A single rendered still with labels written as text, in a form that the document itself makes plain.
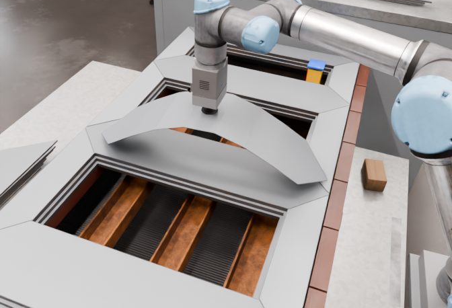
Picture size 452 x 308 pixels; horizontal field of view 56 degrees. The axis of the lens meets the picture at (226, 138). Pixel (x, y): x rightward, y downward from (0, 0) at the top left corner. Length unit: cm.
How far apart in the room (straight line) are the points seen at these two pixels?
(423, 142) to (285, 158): 42
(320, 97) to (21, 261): 103
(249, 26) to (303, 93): 67
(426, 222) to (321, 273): 146
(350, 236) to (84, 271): 73
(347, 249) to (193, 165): 49
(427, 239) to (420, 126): 162
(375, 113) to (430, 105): 121
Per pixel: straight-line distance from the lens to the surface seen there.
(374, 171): 146
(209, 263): 135
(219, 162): 120
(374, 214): 140
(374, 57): 93
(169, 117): 111
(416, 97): 76
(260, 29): 88
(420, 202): 253
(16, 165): 138
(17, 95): 323
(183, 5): 195
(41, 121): 160
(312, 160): 118
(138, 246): 140
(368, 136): 203
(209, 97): 103
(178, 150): 124
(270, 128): 114
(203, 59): 99
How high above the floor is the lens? 166
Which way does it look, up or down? 39 degrees down
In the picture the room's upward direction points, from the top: 3 degrees clockwise
